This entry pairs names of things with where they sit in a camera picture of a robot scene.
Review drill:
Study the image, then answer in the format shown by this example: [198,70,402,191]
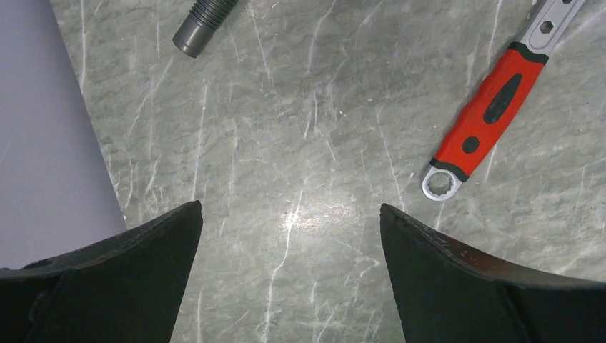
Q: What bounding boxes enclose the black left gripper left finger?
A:
[1,201,203,342]

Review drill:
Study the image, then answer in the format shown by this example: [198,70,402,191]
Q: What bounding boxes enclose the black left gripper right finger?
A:
[380,204,605,342]

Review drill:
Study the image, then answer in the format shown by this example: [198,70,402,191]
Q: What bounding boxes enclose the red handled adjustable wrench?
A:
[421,0,584,202]

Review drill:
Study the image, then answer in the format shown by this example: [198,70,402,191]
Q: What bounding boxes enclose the black corrugated hose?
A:
[172,0,239,59]

